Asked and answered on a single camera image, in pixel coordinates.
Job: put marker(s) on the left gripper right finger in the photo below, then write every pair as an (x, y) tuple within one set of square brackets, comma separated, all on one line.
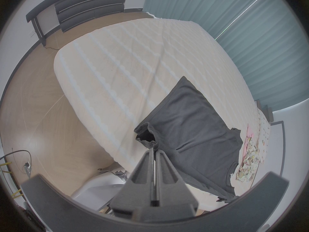
[(171, 187)]

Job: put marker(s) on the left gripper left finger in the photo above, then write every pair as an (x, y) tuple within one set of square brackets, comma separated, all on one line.
[(137, 185)]

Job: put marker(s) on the black T-shirt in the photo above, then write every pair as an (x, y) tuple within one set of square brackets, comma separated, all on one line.
[(193, 129)]

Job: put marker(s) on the bed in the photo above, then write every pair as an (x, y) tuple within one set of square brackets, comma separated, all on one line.
[(115, 69)]

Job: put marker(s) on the white printed pyjama top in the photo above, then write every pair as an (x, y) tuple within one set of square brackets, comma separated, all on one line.
[(248, 165)]

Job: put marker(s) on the pink garment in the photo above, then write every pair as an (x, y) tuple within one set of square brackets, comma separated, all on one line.
[(249, 136)]

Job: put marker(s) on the white printed pillow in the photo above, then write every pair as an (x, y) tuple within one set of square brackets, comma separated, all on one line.
[(264, 134)]

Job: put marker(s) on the grey bedside table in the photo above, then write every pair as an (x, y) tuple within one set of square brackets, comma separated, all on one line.
[(264, 110)]

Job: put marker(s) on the blue-green curtain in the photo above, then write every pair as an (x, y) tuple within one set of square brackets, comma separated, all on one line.
[(193, 3), (265, 57)]

